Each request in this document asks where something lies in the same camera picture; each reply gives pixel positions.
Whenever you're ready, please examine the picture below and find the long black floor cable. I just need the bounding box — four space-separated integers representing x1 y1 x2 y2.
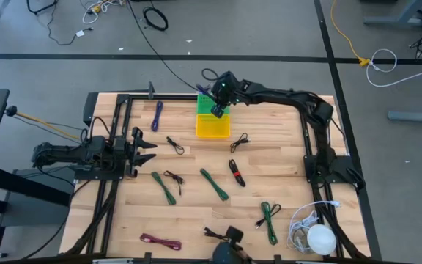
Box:
126 0 199 92

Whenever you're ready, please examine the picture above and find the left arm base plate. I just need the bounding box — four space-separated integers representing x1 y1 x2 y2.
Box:
73 166 126 181

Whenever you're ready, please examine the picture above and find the yellow plastic basket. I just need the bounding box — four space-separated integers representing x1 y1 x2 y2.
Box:
195 114 232 139

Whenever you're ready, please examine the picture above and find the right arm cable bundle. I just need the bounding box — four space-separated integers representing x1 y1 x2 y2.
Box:
315 183 368 260

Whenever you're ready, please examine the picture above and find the grey desk foot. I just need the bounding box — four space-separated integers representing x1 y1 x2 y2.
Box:
387 109 422 124

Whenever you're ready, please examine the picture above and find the coiled black floor cable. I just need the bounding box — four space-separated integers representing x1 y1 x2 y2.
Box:
142 6 169 32

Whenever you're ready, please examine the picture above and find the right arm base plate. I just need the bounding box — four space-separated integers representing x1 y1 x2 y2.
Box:
303 154 360 184

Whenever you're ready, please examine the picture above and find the yellow extension cord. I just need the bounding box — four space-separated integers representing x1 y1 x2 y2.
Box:
330 0 371 68

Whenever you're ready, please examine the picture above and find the black handheld device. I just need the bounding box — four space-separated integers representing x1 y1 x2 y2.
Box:
226 225 245 244

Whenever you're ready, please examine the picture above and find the grey desk leg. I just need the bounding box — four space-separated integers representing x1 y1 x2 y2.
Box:
363 0 422 29

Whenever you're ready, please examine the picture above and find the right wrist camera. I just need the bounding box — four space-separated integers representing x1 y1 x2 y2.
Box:
210 104 227 120

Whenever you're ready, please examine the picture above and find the black cable velcro strap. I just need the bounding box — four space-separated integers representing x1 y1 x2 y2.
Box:
203 226 230 241

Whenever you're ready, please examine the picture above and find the black cable brown tie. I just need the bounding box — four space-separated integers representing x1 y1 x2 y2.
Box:
163 169 185 196

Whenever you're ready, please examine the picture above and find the white floor cable bundle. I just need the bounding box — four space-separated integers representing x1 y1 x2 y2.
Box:
81 0 124 25

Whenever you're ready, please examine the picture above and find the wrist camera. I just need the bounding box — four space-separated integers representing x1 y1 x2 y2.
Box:
210 104 227 120
113 136 128 157

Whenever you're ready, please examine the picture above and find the person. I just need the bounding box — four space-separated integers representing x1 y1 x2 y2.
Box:
212 240 253 264

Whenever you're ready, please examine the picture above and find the black cable red tie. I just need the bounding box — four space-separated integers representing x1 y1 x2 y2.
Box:
228 158 247 188

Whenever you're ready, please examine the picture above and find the white coiled cable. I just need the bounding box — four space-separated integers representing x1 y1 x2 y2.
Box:
286 199 342 254

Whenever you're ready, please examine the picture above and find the yellow rod black knob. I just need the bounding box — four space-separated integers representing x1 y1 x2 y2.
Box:
4 105 82 142

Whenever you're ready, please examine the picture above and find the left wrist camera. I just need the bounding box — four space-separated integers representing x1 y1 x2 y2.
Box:
113 136 128 157

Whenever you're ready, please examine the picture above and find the green plastic basket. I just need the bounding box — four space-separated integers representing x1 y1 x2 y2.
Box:
196 94 231 117

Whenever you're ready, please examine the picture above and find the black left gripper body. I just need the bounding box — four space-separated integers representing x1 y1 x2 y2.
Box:
122 126 141 180

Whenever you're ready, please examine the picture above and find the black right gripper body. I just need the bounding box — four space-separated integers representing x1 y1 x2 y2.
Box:
212 70 241 108

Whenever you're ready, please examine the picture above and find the black aluminium table frame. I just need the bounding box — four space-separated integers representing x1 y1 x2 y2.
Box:
62 93 372 264

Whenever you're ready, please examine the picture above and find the green braided USB cable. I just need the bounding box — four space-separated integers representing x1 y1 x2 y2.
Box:
150 171 177 206
260 201 279 246
199 168 230 202

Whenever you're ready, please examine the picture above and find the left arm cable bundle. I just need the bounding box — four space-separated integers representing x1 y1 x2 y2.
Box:
64 179 120 257

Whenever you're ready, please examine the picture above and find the maroon USB cable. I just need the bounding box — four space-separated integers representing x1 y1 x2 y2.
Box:
139 232 182 252

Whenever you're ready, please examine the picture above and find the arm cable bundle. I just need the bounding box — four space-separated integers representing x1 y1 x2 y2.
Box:
315 183 368 260
64 179 120 257

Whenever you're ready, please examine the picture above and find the white dome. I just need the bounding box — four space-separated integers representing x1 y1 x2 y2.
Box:
306 224 338 257

